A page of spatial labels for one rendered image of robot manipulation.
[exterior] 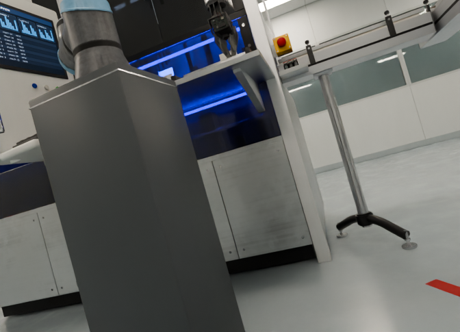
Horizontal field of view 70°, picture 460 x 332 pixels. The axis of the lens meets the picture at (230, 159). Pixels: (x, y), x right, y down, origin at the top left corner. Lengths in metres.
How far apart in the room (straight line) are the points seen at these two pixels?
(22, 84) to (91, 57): 0.88
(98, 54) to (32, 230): 1.56
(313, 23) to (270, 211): 5.20
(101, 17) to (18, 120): 0.83
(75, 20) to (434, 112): 5.95
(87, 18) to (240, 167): 0.95
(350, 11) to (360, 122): 1.92
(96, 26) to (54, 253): 1.54
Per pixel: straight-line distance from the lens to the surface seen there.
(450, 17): 1.64
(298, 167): 1.51
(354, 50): 1.67
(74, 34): 0.89
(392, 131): 6.22
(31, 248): 2.28
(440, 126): 6.40
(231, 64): 1.17
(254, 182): 1.54
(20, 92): 1.67
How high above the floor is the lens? 0.52
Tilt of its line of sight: 1 degrees up
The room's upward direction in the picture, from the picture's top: 16 degrees counter-clockwise
